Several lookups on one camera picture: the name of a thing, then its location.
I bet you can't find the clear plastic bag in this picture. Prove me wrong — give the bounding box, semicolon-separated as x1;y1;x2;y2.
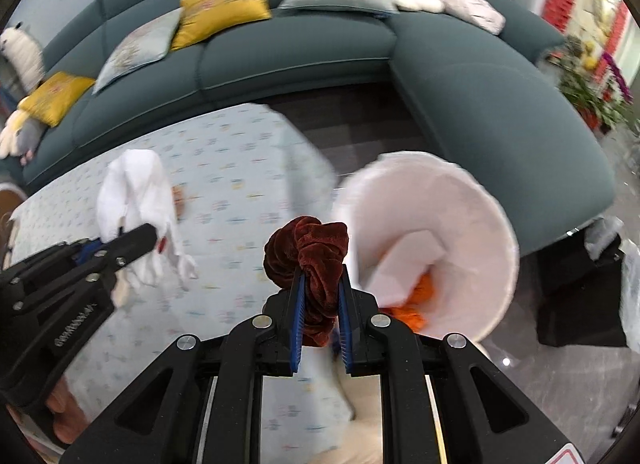
619;249;640;340

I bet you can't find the dark red velvet scrunchie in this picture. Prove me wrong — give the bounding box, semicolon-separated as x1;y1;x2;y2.
263;215;349;347

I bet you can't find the long panda plush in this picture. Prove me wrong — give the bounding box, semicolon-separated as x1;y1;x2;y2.
0;22;47;90

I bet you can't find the grey mouse plush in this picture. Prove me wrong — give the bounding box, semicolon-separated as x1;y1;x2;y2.
12;121;46;165

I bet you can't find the white tissue paper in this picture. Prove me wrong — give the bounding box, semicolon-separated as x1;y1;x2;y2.
96;148;199;291

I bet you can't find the yellow embroidered cushion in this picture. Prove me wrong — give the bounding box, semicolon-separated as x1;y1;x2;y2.
19;71;96;127
171;0;273;51

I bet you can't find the round wooden stool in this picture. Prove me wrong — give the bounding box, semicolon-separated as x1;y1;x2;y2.
0;183;23;217

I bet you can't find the cream plush pillow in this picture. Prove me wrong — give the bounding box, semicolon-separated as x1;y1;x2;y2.
312;374;388;464

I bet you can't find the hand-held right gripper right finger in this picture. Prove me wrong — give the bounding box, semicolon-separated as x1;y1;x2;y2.
337;264;576;464

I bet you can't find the teal corner sofa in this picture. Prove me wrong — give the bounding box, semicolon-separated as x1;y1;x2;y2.
20;0;617;255

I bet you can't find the potted flowering plant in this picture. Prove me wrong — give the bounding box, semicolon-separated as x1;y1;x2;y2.
550;37;640;132

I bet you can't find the black bag on floor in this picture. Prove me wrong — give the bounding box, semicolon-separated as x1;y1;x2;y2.
537;239;628;347

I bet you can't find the floral pale blue tablecloth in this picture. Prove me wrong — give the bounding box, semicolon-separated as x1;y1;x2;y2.
10;103;351;464

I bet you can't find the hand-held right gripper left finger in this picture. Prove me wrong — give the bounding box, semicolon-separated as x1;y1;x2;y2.
60;267;306;464

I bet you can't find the trash bin with white liner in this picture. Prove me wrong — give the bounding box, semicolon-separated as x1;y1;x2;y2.
332;151;521;345

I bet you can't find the person's left hand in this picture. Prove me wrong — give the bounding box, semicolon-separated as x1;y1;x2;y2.
45;379;96;447

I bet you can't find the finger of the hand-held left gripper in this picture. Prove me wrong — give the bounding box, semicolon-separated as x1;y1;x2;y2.
0;239;106;289
0;223;160;340

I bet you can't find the cream flower plush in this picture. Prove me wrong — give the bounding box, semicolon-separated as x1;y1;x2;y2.
0;109;31;160

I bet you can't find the orange plastic bag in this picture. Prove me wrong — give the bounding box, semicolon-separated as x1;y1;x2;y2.
380;271;436;332

